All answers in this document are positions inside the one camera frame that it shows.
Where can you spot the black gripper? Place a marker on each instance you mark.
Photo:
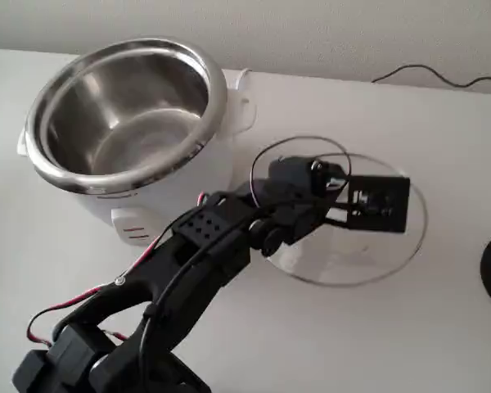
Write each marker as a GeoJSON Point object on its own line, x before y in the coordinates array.
{"type": "Point", "coordinates": [308, 215]}

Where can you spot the glass lid with white knob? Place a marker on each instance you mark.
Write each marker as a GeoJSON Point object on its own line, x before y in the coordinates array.
{"type": "Point", "coordinates": [352, 262]}

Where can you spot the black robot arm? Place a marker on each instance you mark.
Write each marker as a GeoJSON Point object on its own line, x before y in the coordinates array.
{"type": "Point", "coordinates": [196, 262]}

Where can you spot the white rice cooker body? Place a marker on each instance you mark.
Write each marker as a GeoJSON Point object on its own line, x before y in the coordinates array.
{"type": "Point", "coordinates": [188, 184]}

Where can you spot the steel inner cooking pot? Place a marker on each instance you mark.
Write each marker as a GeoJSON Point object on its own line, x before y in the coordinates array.
{"type": "Point", "coordinates": [127, 123]}

